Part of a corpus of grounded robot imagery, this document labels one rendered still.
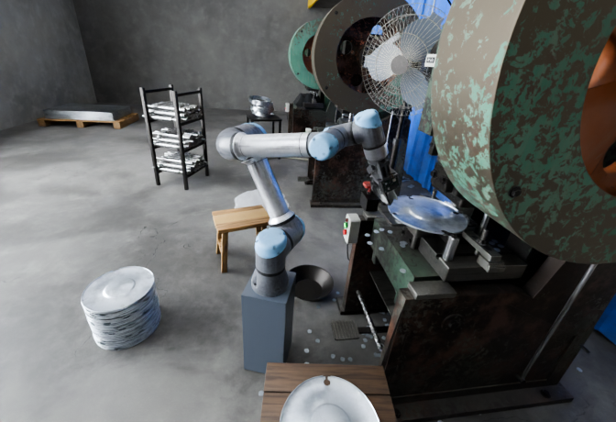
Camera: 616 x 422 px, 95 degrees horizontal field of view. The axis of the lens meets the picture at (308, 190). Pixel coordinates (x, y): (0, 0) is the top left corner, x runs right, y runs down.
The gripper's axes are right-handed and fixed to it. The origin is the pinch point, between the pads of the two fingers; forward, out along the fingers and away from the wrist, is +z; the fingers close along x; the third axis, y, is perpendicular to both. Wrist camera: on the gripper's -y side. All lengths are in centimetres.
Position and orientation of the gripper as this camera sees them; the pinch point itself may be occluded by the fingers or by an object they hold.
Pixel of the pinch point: (388, 201)
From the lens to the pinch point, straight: 109.1
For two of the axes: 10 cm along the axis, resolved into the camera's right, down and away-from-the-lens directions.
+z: 3.5, 8.1, 4.6
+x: 9.2, -3.9, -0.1
